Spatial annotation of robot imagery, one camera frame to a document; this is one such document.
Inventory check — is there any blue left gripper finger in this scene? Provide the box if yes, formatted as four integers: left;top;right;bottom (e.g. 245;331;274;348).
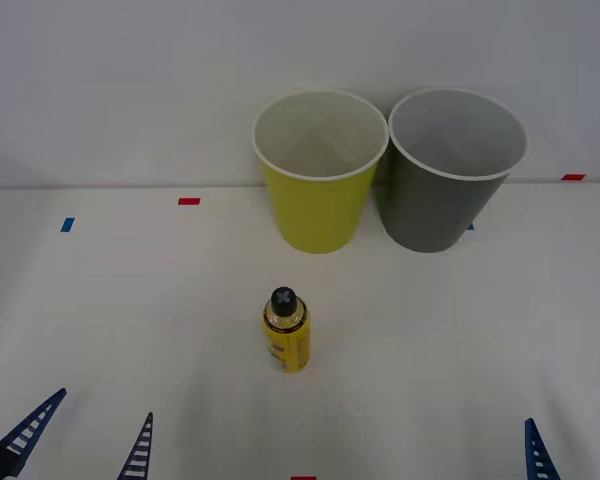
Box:
0;387;68;480
116;411;155;480

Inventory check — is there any yellow bottle with black cap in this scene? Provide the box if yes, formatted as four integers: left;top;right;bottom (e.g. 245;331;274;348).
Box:
260;285;312;375

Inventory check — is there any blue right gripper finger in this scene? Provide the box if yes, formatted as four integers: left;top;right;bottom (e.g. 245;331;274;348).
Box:
524;418;562;480

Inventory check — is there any grey plastic bin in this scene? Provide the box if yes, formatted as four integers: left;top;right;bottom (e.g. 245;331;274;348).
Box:
378;86;529;254

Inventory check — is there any yellow-green plastic bin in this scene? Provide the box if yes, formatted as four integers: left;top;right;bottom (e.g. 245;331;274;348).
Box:
251;88;389;255

